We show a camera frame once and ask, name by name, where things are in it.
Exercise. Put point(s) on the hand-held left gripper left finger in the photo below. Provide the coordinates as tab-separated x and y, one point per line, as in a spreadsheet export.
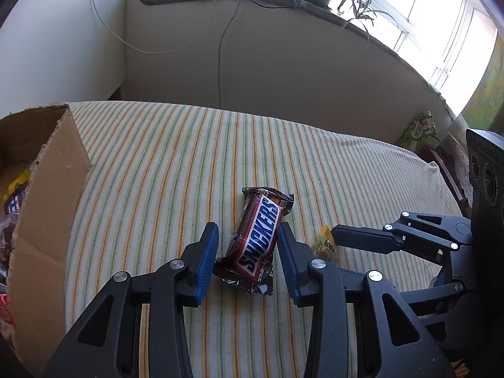
206	260

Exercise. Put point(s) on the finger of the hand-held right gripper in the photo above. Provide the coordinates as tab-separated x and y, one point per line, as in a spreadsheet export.
453	279
362	240

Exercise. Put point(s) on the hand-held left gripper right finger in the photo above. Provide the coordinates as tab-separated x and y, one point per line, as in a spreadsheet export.
287	262

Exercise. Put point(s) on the yellow candy packet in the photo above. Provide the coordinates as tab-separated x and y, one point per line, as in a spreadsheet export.
325	246

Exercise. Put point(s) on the brown chocolate bar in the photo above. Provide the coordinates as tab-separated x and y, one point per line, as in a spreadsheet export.
256	240

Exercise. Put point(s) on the brown cardboard box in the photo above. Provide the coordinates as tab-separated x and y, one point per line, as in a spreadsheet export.
43	224

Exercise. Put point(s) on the green tissue pack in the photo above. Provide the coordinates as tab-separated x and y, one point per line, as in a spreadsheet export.
417	134

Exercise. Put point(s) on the striped blanket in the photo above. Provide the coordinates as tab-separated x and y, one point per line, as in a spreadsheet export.
157	157

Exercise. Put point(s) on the small blue-label chocolate bar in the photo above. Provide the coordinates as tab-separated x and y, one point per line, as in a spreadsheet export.
15	204

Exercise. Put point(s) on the yellow black snack packet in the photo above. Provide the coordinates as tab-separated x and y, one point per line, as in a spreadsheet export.
17	184

